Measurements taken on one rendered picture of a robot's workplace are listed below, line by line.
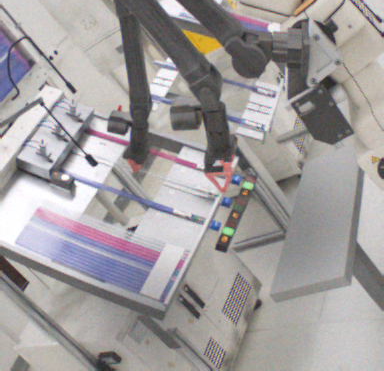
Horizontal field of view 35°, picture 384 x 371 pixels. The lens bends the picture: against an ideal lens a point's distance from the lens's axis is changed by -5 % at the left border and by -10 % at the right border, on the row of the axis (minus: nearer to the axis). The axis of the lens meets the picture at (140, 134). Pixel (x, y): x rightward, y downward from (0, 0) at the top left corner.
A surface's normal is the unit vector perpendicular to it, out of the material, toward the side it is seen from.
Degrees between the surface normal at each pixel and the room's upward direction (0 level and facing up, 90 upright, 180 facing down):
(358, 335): 0
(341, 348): 0
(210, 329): 90
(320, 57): 90
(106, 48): 90
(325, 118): 90
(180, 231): 45
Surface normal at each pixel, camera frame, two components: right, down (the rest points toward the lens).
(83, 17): -0.39, 0.61
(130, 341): 0.68, -0.30
